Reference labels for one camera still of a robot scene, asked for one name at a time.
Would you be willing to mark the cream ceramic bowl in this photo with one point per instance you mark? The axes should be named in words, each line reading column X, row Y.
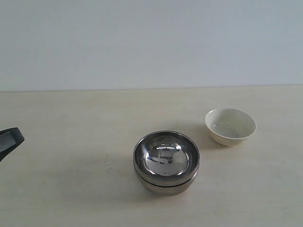
column 229, row 127

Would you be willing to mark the ribbed steel bowl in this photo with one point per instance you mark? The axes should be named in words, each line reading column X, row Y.
column 166, row 158

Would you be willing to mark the smooth steel bowl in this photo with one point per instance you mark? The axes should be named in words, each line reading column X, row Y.
column 166, row 191

